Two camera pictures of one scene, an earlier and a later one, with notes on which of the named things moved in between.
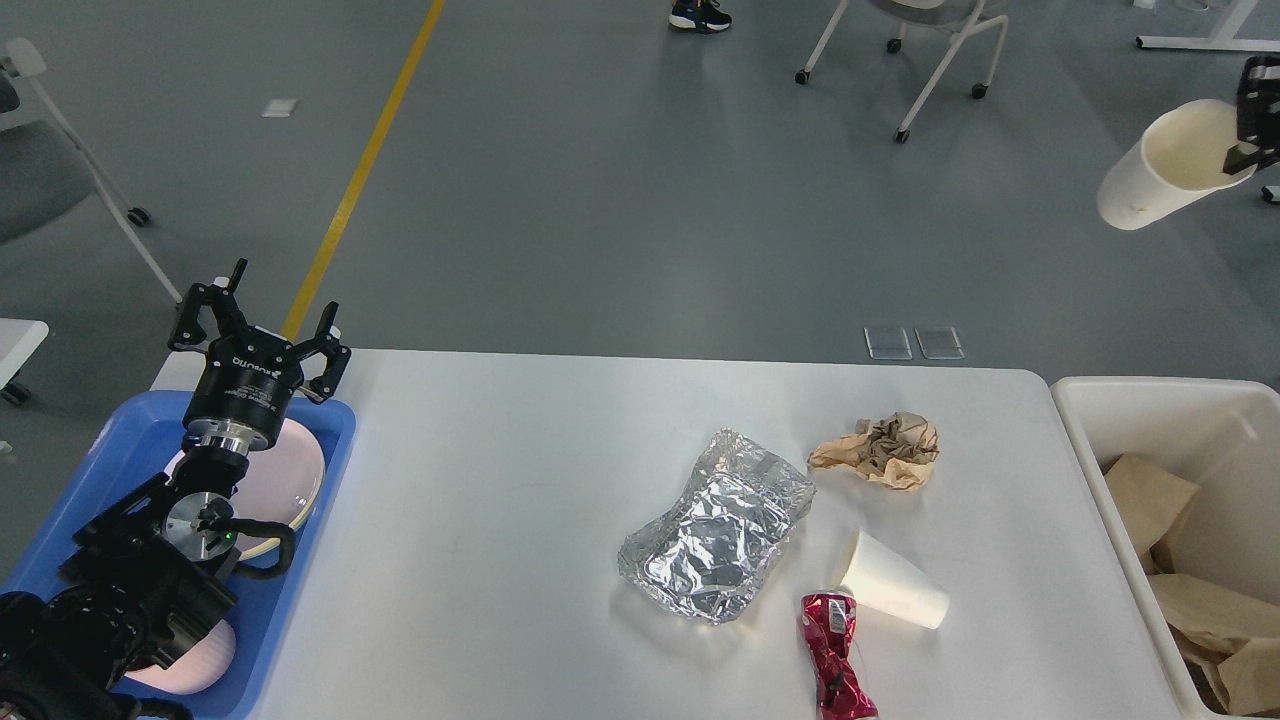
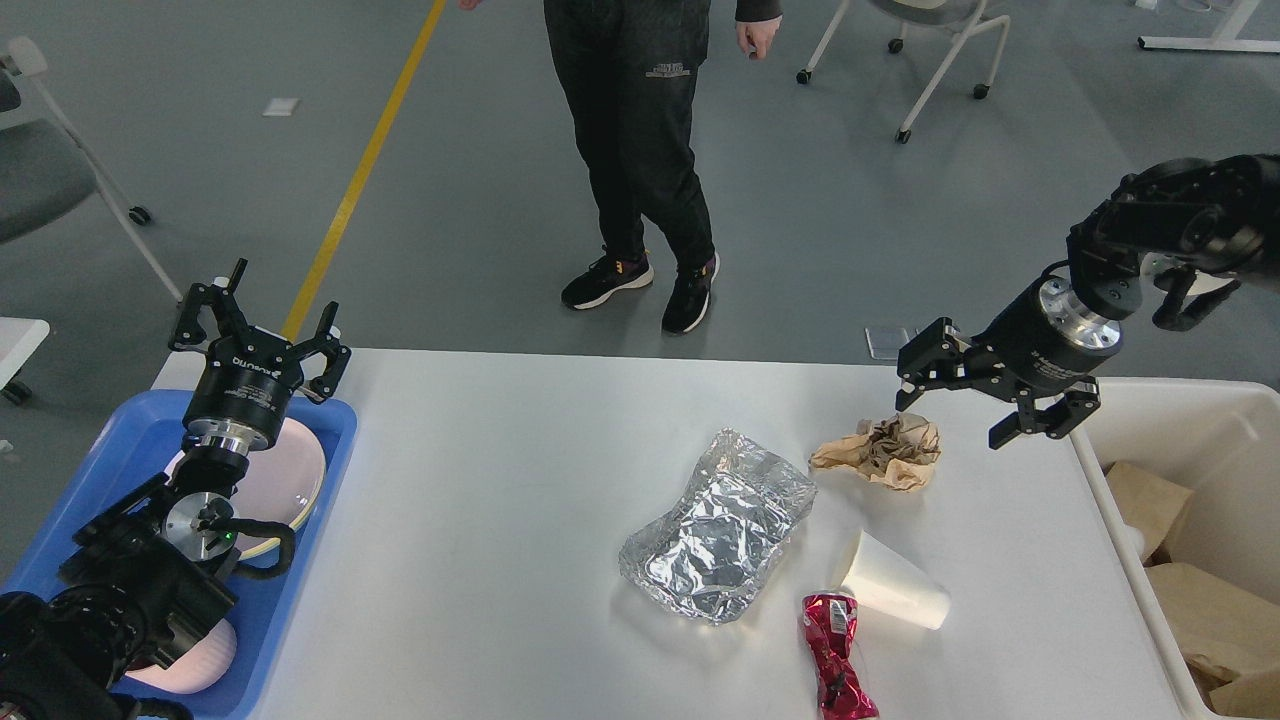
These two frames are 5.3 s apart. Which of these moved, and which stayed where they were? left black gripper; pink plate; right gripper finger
Moved: right gripper finger
Stayed: pink plate; left black gripper
